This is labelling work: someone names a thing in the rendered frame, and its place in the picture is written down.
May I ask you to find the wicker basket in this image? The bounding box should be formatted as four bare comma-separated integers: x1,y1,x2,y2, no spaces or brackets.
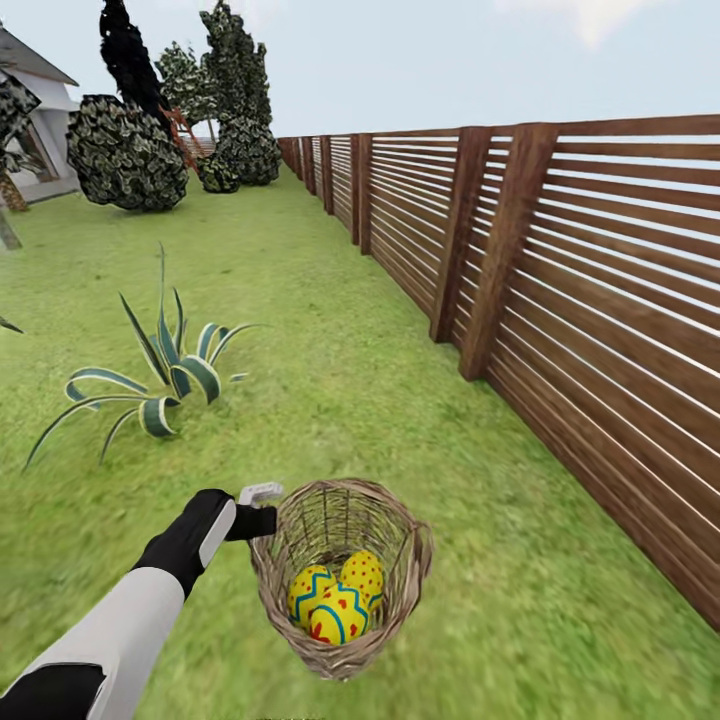
246,476,436,683

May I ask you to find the easter egg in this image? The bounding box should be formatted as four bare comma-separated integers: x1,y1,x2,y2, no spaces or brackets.
308,582,373,645
287,565,338,632
335,535,390,617

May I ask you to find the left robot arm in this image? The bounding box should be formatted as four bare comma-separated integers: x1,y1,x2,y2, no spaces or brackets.
0,481,284,720

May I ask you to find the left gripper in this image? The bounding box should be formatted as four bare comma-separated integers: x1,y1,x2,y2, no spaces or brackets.
228,506,278,542

